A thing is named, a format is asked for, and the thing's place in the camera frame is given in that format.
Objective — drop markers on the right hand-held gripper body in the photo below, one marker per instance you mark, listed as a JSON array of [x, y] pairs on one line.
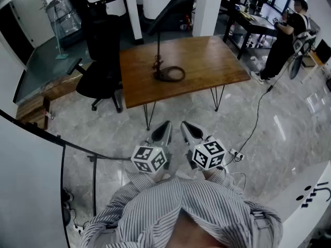
[[208, 155]]

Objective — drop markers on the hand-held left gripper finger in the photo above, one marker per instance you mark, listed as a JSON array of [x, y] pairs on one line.
[[169, 134], [154, 131]]

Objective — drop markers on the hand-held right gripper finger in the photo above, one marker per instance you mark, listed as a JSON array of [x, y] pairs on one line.
[[201, 132], [184, 133]]

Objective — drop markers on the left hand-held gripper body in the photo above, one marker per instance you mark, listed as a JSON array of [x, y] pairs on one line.
[[148, 159]]

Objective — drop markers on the black desk lamp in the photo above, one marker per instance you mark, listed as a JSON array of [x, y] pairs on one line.
[[168, 74]]

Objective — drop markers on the person's left forearm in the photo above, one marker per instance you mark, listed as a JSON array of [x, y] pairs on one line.
[[129, 205]]

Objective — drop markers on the small light wooden desk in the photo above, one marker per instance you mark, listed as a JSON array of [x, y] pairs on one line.
[[314, 61]]

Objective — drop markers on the white power strip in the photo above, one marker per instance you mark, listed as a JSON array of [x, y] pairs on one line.
[[236, 154], [78, 229]]

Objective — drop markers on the wooden table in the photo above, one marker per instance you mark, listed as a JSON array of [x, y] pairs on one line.
[[201, 61]]

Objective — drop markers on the black office chair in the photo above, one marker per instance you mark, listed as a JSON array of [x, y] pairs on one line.
[[101, 61]]

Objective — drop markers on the white curved counter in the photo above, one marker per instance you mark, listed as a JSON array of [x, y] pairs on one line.
[[297, 203]]

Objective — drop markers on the red fire extinguisher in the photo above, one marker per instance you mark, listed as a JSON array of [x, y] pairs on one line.
[[186, 22]]

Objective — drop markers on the black metal workbench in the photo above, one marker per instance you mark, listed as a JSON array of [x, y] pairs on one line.
[[256, 24]]

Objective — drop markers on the wooden low platform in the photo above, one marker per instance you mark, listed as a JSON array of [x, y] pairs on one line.
[[31, 107]]

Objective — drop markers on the glass display case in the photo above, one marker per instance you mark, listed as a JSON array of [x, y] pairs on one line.
[[64, 22]]

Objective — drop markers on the black monitor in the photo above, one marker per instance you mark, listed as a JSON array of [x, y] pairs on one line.
[[323, 51]]

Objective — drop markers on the white panel with black frame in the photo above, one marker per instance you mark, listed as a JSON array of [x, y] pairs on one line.
[[28, 185]]

